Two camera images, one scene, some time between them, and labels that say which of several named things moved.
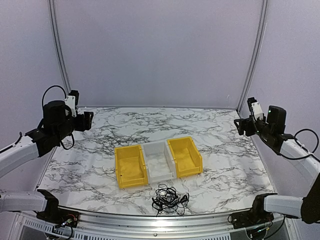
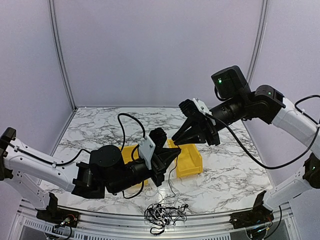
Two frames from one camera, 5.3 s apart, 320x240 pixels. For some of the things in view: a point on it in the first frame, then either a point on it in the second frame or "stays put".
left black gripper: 84,122 to 162,159
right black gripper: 242,122 to 205,127
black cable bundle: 167,200 to 164,215
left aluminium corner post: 58,47 stays put
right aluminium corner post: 261,28 stays put
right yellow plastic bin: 188,160 stays put
